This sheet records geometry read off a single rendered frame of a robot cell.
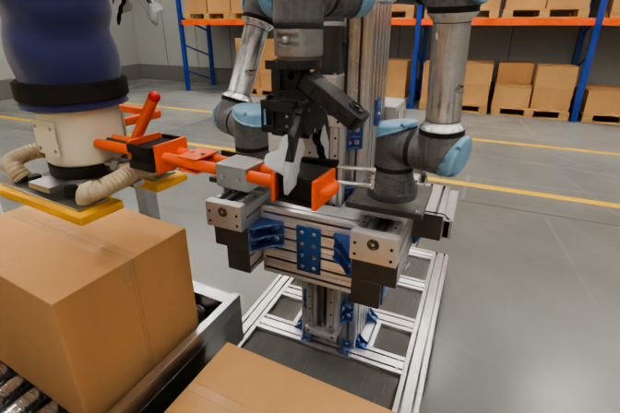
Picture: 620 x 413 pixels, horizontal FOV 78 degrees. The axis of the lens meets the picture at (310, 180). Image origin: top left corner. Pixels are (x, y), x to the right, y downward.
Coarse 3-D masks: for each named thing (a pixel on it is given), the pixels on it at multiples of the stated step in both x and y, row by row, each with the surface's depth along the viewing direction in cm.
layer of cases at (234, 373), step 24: (216, 360) 121; (240, 360) 121; (264, 360) 121; (192, 384) 113; (216, 384) 113; (240, 384) 113; (264, 384) 113; (288, 384) 113; (312, 384) 113; (168, 408) 106; (192, 408) 106; (216, 408) 106; (240, 408) 106; (264, 408) 106; (288, 408) 106; (312, 408) 106; (336, 408) 106; (360, 408) 106; (384, 408) 106
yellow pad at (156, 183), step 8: (144, 176) 96; (152, 176) 96; (160, 176) 96; (168, 176) 98; (176, 176) 98; (184, 176) 99; (144, 184) 94; (152, 184) 93; (160, 184) 93; (168, 184) 95
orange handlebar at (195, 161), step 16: (128, 112) 120; (160, 112) 114; (96, 144) 85; (112, 144) 83; (176, 160) 74; (192, 160) 73; (208, 160) 76; (256, 176) 66; (320, 192) 61; (336, 192) 62
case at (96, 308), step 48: (0, 240) 111; (48, 240) 111; (96, 240) 111; (144, 240) 111; (0, 288) 98; (48, 288) 91; (96, 288) 94; (144, 288) 108; (192, 288) 126; (0, 336) 112; (48, 336) 93; (96, 336) 97; (144, 336) 111; (48, 384) 105; (96, 384) 100
